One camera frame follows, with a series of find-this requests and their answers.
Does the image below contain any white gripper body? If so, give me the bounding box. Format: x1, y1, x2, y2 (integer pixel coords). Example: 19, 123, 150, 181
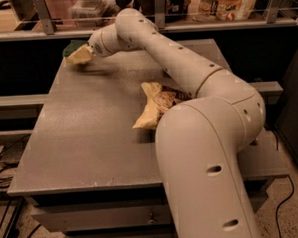
88, 24, 132, 57

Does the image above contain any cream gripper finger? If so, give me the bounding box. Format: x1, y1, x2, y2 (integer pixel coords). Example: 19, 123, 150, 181
66, 44, 94, 65

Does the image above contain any green and yellow sponge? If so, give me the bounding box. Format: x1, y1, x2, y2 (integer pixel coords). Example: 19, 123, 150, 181
62, 39, 87, 57

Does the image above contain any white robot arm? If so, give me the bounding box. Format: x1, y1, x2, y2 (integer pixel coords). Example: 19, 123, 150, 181
70, 8, 266, 238

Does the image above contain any clear plastic container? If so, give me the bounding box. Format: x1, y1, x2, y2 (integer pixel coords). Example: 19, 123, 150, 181
68, 0, 114, 27

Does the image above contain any brown yellow chips bag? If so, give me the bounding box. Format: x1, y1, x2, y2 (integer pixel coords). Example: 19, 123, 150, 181
133, 82, 192, 130

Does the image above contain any dark bag on shelf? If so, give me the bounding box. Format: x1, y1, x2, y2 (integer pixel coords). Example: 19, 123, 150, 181
136, 0, 191, 23

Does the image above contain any snack bag on shelf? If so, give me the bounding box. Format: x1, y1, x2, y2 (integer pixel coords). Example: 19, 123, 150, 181
193, 0, 256, 22

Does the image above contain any grey table drawer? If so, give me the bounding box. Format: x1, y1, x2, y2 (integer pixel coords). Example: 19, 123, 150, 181
30, 191, 270, 234

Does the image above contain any grey metal shelf rail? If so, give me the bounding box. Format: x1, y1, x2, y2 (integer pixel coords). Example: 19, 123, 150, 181
0, 0, 298, 41

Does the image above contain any black cables left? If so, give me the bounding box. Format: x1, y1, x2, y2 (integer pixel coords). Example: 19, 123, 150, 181
0, 134, 37, 238

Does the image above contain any black floor cable right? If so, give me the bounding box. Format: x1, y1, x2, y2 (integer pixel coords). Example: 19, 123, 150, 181
272, 174, 298, 238

